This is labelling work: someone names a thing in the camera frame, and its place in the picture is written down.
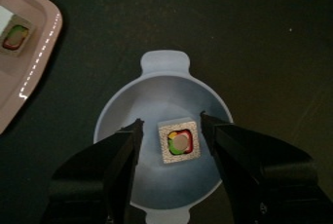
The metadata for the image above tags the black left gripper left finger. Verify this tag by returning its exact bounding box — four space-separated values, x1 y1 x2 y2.
39 118 146 224

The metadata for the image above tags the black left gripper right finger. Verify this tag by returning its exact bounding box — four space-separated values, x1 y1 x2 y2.
199 110 333 224

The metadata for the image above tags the square toy sushi piece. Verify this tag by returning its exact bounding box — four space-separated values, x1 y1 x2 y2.
0 14 35 57
156 116 202 165

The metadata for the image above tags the pink plastic tray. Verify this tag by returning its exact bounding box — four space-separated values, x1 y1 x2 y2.
0 0 64 134

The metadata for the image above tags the light blue handled bowl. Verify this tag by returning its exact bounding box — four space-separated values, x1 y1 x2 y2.
92 50 235 224

